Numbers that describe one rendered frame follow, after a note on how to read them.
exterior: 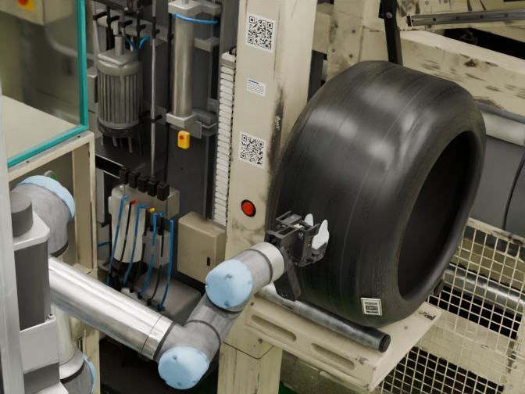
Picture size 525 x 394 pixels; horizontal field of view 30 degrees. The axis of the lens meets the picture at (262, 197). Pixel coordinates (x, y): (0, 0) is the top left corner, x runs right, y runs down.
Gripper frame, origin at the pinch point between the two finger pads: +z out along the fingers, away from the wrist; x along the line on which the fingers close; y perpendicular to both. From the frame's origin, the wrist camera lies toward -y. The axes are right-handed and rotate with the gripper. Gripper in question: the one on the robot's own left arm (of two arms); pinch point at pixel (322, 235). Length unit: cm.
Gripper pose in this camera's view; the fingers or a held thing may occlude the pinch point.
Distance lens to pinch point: 198.8
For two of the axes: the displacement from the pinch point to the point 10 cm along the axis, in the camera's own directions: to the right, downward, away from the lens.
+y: 1.2, -9.0, -4.2
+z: 5.6, -2.8, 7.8
